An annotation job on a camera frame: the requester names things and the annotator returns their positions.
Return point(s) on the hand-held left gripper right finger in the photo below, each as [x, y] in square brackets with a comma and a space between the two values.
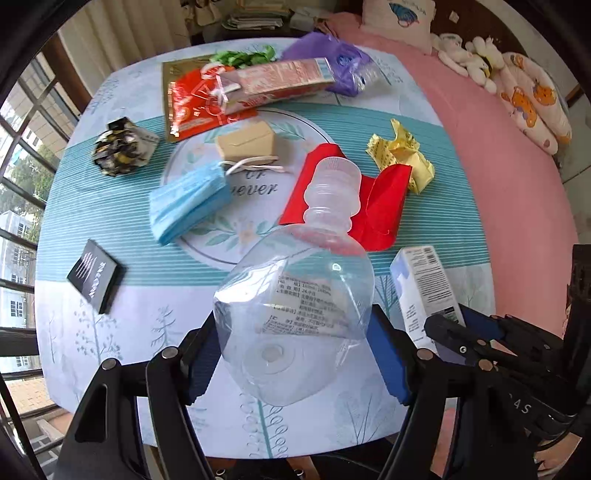
[388, 360]

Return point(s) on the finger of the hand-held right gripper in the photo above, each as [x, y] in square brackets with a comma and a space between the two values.
[482, 323]
[450, 337]

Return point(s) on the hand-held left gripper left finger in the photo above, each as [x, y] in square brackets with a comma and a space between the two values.
[203, 364]

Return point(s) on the white and blue carton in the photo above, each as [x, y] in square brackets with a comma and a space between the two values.
[425, 281]

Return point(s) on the clear plastic bottle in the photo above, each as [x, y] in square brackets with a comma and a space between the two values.
[295, 286]

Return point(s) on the black box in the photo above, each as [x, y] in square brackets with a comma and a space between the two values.
[94, 272]

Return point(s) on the red paper envelope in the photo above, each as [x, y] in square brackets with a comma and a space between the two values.
[383, 207]

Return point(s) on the blue face mask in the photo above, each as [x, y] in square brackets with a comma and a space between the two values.
[189, 198]

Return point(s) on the yellow wrapper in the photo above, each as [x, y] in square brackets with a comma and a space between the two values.
[401, 147]

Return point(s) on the small tan paper box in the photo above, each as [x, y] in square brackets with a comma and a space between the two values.
[247, 141]

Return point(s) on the black gold wrapper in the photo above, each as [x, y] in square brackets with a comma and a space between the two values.
[120, 147]

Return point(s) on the red and gold snack bag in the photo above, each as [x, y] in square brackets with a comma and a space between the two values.
[194, 106]

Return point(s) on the pink drink carton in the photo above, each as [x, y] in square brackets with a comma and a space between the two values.
[277, 78]

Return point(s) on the green paper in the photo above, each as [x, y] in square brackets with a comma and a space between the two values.
[240, 57]

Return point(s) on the purple plastic bag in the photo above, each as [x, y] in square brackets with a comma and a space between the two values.
[318, 48]

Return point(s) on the person's right hand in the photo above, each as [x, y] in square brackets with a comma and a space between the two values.
[556, 459]

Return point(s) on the tree printed tablecloth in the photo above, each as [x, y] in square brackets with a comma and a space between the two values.
[138, 350]

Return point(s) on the pink bed sheet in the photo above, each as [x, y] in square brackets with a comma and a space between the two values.
[508, 184]

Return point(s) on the bear printed pillow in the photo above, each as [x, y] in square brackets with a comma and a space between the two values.
[531, 97]

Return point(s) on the white plush toy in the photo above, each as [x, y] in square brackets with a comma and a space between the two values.
[485, 64]

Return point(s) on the white plush rabbit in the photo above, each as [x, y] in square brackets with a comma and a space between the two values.
[450, 53]

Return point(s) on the window grille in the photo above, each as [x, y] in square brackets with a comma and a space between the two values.
[27, 152]

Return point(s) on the dark wooden headboard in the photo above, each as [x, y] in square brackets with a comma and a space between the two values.
[485, 18]

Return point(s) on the white embroidered cushion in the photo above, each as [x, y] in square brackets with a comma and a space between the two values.
[401, 27]

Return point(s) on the cream curtain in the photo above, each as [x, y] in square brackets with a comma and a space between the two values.
[124, 32]

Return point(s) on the small pale box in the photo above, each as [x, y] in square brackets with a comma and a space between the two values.
[304, 18]

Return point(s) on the stack of books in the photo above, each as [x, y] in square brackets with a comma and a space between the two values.
[251, 16]

